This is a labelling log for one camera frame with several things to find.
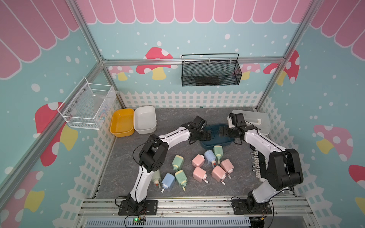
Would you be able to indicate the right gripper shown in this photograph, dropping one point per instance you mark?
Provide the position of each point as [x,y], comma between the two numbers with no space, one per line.
[225,131]

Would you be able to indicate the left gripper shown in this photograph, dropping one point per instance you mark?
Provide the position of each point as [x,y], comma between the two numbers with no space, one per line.
[204,137]

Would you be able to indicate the dark teal storage box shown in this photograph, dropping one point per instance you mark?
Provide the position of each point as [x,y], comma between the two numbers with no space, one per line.
[215,137]

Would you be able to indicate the pink pencil sharpener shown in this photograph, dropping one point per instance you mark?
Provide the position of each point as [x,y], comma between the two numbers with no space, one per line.
[200,175]
[227,166]
[198,161]
[219,174]

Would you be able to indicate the white plastic storage box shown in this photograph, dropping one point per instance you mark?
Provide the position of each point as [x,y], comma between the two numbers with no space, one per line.
[145,121]

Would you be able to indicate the yellow plastic storage box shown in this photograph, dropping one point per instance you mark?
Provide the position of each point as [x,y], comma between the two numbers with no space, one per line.
[122,123]

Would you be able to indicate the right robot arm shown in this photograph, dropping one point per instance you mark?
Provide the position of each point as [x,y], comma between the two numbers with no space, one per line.
[281,167]

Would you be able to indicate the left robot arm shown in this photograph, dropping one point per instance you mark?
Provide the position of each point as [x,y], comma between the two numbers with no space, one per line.
[153,154]

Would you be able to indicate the green pencil sharpener upper right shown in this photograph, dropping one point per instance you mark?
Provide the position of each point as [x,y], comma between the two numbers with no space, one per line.
[218,152]

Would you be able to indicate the green pencil sharpener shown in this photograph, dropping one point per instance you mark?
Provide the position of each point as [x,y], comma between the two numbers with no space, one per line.
[218,152]
[177,163]
[182,179]

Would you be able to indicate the blue pencil sharpener centre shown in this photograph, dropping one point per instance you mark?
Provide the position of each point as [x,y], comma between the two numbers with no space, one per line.
[210,158]

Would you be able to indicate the blue pencil sharpener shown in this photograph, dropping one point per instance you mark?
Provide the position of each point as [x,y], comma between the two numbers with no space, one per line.
[210,158]
[168,182]

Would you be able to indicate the green pencil sharpener middle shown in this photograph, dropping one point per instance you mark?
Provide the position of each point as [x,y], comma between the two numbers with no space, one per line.
[177,163]

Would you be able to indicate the green pencil sharpener lower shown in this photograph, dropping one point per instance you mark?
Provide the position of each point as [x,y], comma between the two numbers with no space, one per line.
[182,179]

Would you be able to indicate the blue pencil sharpener lower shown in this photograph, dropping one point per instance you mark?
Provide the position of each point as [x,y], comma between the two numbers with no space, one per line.
[168,182]

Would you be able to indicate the translucent plastic lidded case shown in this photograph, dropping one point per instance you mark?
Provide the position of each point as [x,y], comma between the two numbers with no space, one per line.
[260,120]

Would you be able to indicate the rack of metal bits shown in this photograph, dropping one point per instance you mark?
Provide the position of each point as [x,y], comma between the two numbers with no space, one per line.
[256,165]

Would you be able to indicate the pale green round sharpener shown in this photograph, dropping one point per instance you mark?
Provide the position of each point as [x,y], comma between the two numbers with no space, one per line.
[156,179]

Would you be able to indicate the small green circuit board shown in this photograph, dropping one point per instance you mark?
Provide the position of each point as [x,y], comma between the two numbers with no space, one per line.
[137,220]

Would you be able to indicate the black wire mesh basket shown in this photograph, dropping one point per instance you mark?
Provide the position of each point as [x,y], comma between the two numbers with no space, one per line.
[218,69]

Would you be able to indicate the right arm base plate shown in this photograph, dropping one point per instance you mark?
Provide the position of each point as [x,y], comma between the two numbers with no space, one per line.
[250,207]

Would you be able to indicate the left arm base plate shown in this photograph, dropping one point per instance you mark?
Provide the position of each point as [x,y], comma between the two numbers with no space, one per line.
[130,207]

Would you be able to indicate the grey slotted cable duct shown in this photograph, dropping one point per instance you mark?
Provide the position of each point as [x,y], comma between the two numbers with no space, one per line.
[187,222]

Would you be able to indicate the white wire mesh basket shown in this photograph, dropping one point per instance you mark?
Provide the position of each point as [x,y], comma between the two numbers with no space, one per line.
[88,105]

